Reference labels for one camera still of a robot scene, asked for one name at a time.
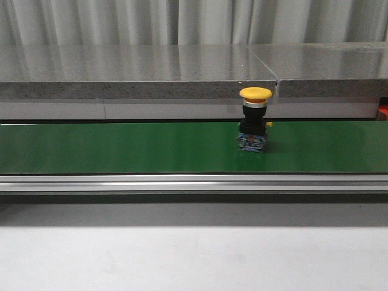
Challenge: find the yellow mushroom push button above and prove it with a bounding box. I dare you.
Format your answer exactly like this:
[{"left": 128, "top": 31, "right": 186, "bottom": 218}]
[{"left": 237, "top": 87, "right": 273, "bottom": 153}]

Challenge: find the green conveyor belt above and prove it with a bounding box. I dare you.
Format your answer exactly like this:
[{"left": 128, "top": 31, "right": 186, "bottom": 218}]
[{"left": 1, "top": 121, "right": 387, "bottom": 175}]

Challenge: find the grey stone counter slab right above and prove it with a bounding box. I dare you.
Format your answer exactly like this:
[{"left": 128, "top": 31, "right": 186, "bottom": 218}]
[{"left": 249, "top": 42, "right": 387, "bottom": 100}]

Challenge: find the grey stone counter slab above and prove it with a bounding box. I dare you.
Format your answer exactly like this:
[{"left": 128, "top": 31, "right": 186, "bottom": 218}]
[
  {"left": 1, "top": 45, "right": 276, "bottom": 100},
  {"left": 249, "top": 42, "right": 387, "bottom": 100}
]

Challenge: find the white counter base panel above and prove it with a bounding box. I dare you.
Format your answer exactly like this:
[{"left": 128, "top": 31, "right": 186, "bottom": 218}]
[{"left": 1, "top": 98, "right": 380, "bottom": 120}]

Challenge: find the red object behind counter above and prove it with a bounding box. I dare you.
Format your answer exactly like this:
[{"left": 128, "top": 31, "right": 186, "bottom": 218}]
[{"left": 377, "top": 104, "right": 388, "bottom": 121}]

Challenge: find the grey pleated curtain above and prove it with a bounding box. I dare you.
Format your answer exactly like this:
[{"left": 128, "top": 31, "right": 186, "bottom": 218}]
[{"left": 1, "top": 0, "right": 387, "bottom": 45}]

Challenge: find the aluminium conveyor side rail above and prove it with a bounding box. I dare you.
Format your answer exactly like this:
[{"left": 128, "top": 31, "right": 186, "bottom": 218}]
[{"left": 1, "top": 173, "right": 387, "bottom": 195}]

